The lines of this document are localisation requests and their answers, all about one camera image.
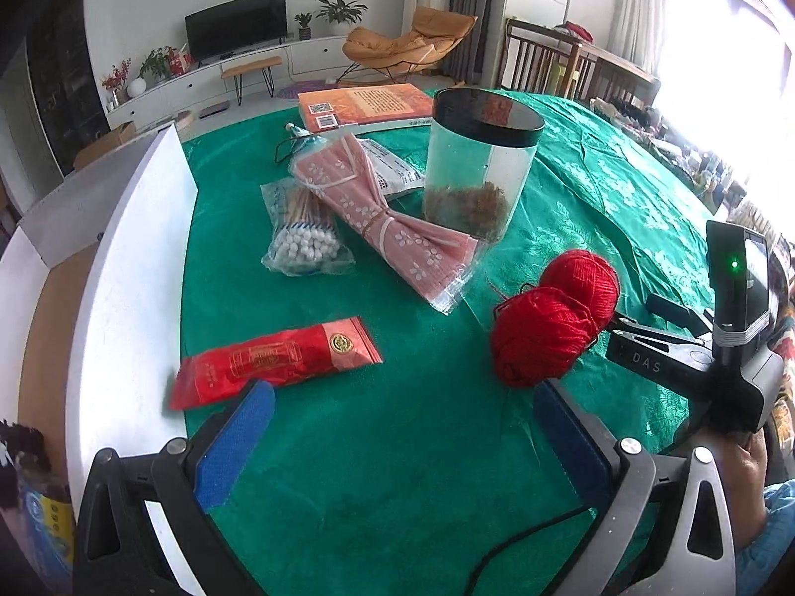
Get bag of cotton swabs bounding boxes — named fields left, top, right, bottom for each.
left=261, top=179, right=356, bottom=277

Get dark wooden slatted chair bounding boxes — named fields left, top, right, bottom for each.
left=580, top=56, right=659, bottom=106
left=500, top=17, right=585, bottom=100

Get purple round rug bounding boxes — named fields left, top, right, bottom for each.
left=276, top=79, right=336, bottom=99

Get red flowers in white vase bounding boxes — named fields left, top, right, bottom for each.
left=101, top=59, right=147, bottom=103

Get green patterned tablecloth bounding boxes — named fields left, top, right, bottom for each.
left=180, top=90, right=771, bottom=596

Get orange lounge chair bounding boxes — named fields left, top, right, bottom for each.
left=341, top=6, right=478, bottom=84

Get wooden stool with metal legs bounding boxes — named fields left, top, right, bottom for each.
left=220, top=56, right=283, bottom=103

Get person's right hand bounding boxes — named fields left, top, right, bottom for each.
left=731, top=430, right=774, bottom=510

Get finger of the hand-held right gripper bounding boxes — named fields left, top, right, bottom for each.
left=605, top=315, right=709, bottom=349
left=644, top=294, right=715, bottom=337

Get large green potted plant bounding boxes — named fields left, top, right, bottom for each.
left=316, top=0, right=369, bottom=36

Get grey curtain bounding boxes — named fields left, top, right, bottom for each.
left=447, top=0, right=513, bottom=84

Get red foil packet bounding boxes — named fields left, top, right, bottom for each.
left=169, top=316, right=384, bottom=412

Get black cable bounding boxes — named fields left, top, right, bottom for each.
left=469, top=503, right=591, bottom=581

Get leafy green plant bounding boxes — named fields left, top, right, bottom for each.
left=138, top=46, right=178, bottom=81

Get red yarn ball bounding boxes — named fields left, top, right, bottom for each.
left=490, top=287, right=606, bottom=389
left=540, top=249, right=622, bottom=330

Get black television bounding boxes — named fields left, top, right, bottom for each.
left=184, top=0, right=288, bottom=65

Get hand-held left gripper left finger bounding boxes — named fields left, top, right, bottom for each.
left=73, top=380, right=276, bottom=596

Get white television cabinet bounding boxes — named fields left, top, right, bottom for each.
left=105, top=34, right=374, bottom=131

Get dark display cabinet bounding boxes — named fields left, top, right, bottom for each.
left=25, top=0, right=113, bottom=178

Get pile of small household things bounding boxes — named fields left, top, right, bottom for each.
left=590, top=96, right=795, bottom=249

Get white printed packet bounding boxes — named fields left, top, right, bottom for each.
left=360, top=140, right=426, bottom=200

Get person's right forearm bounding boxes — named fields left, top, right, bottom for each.
left=742, top=478, right=795, bottom=596

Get orange book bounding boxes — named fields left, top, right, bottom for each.
left=297, top=82, right=436, bottom=136

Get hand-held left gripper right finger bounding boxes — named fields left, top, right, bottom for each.
left=533, top=378, right=737, bottom=596

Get clear jar with black lid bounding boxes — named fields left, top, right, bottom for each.
left=423, top=88, right=546, bottom=243

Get pink cloth in clear packet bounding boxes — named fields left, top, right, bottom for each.
left=289, top=132, right=482, bottom=316

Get white box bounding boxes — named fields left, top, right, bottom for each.
left=0, top=124, right=200, bottom=596

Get white curtain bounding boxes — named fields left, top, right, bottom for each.
left=612, top=0, right=703, bottom=81

